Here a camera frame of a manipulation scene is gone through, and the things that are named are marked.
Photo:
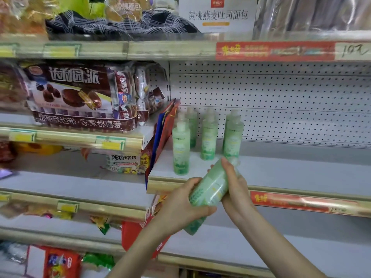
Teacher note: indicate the person's right hand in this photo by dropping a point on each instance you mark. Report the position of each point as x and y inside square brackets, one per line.
[236, 198]

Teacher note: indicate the person's left hand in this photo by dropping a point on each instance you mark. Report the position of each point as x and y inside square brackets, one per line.
[174, 209]

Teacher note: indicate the person's right thumb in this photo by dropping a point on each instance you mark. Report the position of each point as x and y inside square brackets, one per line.
[227, 173]

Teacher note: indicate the person's left thumb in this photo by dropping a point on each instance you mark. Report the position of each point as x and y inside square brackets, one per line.
[206, 210]

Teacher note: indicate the green lotion bottle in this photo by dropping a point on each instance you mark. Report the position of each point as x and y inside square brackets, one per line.
[181, 149]
[192, 227]
[193, 124]
[233, 137]
[213, 186]
[209, 138]

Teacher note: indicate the person's right forearm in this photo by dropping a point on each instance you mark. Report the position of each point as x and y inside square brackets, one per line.
[275, 246]

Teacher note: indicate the person's left forearm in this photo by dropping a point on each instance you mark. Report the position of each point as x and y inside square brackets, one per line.
[139, 254]

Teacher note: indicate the red flat packet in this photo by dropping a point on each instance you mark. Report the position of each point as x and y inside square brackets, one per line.
[136, 234]

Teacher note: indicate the red and blue paper bag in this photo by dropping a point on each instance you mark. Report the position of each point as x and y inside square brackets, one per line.
[162, 133]

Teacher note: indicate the short red shelf label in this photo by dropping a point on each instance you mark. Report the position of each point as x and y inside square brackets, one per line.
[301, 202]

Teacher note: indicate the white pastry packet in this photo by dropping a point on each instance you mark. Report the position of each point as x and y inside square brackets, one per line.
[123, 164]

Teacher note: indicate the pegboard shelf rack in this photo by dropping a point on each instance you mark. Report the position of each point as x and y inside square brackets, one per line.
[289, 98]

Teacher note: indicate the green and yellow packet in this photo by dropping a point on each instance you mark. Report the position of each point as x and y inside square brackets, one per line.
[101, 224]

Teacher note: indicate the yellow price tag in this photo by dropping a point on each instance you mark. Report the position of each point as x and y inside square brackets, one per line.
[22, 136]
[7, 51]
[68, 207]
[4, 197]
[111, 144]
[61, 50]

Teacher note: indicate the small brown snack packets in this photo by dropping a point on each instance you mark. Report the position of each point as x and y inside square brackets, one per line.
[146, 89]

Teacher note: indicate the green snack packet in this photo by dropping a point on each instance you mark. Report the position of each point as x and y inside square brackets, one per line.
[98, 261]

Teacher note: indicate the long red shelf label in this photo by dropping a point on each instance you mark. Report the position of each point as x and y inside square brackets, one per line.
[275, 51]

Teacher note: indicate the gold trimmed shelf rack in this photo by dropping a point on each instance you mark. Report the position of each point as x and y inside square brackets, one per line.
[72, 182]

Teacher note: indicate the red and white snack bag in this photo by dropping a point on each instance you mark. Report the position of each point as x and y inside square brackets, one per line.
[56, 263]

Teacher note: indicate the white sign card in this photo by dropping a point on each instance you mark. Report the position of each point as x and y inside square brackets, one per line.
[217, 14]

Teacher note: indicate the large chocolate pie bag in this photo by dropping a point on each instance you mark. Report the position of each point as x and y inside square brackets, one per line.
[75, 95]

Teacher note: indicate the white handwritten price card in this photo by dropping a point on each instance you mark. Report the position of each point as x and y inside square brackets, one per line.
[352, 51]

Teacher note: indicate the yellow snack packet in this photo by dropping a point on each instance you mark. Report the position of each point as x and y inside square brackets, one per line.
[40, 148]

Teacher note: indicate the clear plastic wrapped goods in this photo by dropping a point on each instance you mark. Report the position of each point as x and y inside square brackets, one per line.
[313, 14]

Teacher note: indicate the dark plaid cloth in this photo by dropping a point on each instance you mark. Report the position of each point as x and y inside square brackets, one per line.
[121, 26]

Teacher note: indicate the brown snack packet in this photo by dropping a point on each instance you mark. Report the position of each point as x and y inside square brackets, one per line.
[14, 209]

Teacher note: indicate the clear bread packet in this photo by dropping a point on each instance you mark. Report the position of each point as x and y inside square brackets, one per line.
[126, 8]

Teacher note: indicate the clear plastic packet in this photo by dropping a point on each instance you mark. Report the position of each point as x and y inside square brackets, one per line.
[13, 251]

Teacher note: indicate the purple packet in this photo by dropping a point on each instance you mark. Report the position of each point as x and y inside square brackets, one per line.
[5, 173]

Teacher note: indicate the red snack packet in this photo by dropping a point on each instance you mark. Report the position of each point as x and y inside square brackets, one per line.
[7, 151]

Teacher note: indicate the light green packet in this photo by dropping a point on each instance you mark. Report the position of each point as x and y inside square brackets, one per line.
[78, 5]

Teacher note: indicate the dark red snack bag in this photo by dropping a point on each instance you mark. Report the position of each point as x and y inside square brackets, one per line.
[10, 83]

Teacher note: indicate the bread packets in clear wrap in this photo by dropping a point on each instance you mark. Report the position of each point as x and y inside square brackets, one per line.
[23, 14]

